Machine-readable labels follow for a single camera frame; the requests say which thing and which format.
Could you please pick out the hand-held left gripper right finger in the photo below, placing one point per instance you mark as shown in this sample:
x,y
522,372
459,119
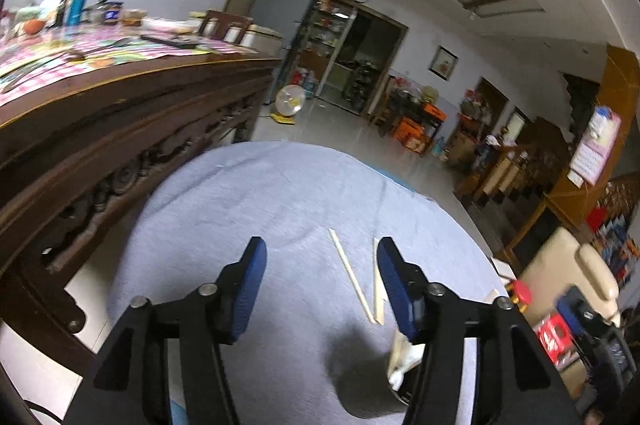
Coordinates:
x,y
395,290

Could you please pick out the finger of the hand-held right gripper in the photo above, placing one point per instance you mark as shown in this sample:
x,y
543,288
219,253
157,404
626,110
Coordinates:
x,y
571,305

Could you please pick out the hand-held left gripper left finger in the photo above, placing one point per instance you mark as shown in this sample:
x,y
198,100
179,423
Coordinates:
x,y
250,280

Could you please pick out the white plastic spoon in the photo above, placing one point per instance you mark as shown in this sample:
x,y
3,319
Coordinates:
x,y
415,355
397,377

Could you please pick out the dark metal utensil holder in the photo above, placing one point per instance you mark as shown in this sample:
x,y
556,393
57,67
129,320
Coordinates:
x,y
402,397

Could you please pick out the red plastic stool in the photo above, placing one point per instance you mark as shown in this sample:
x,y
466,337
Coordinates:
x,y
552,335

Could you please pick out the beige sofa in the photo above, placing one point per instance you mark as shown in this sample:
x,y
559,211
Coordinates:
x,y
565,265

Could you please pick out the red and yellow stool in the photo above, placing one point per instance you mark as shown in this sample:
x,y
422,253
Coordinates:
x,y
521,292

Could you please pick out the small white stool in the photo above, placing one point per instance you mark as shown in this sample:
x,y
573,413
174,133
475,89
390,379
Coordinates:
x,y
502,267

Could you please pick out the grey tablecloth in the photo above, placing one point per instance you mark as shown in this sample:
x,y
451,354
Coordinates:
x,y
300,205

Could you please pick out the wooden stair railing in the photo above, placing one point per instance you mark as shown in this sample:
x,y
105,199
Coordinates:
x,y
505,175

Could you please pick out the clear water jug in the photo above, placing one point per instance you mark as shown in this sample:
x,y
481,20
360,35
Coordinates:
x,y
440,148

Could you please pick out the large orange box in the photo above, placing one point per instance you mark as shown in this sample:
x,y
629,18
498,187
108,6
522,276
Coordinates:
x,y
412,132

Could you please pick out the flat orange box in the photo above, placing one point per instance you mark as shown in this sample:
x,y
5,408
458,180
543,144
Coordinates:
x,y
432,111

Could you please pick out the dark wooden side table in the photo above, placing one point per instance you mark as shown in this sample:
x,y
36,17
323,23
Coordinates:
x,y
400,105

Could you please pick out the dark wooden cabinet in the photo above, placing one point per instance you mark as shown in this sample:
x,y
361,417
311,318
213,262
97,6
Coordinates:
x,y
480,125

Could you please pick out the stacked plastic bowls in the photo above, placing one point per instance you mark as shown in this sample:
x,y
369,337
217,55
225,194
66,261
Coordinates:
x,y
429,94

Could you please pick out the dark carved wooden table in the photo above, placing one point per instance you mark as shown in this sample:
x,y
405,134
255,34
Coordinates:
x,y
125,125

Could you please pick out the blue water jug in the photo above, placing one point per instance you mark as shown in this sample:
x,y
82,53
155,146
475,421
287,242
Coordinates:
x,y
310,84

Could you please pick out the metal kitchen rack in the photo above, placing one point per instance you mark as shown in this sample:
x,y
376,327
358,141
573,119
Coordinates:
x,y
362,85

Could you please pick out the red container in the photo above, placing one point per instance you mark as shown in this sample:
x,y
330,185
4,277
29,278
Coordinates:
x,y
299,77

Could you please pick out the light wooden cabinet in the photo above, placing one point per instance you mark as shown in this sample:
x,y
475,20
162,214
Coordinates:
x,y
620,80

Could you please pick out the framed picture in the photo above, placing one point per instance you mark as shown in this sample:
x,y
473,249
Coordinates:
x,y
443,62

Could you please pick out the white chest freezer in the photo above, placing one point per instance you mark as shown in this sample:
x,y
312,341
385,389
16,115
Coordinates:
x,y
260,39

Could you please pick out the wooden chair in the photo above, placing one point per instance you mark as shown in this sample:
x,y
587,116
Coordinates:
x,y
225,25

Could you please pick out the shelf with goods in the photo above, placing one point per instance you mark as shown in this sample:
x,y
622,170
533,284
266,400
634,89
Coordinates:
x,y
325,30

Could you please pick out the white bowl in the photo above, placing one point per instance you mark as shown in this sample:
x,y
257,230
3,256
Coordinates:
x,y
167,24

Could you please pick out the pink patterned table cover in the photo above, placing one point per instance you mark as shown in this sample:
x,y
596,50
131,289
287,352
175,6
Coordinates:
x,y
100,55

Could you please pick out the grey refrigerator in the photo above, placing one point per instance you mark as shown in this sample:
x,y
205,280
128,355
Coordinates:
x,y
285,0

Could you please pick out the small device with screen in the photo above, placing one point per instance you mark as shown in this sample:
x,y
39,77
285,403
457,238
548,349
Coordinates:
x,y
111,11

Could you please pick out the orange fruit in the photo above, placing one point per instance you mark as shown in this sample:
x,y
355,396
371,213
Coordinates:
x,y
34,26

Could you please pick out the black bottle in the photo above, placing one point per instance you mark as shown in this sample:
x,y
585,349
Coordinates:
x,y
65,2

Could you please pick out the wall calendar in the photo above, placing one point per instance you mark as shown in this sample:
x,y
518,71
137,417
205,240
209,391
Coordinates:
x,y
597,145

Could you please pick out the dark wooden door frame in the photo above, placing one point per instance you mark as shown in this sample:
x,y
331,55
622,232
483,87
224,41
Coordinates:
x,y
395,35

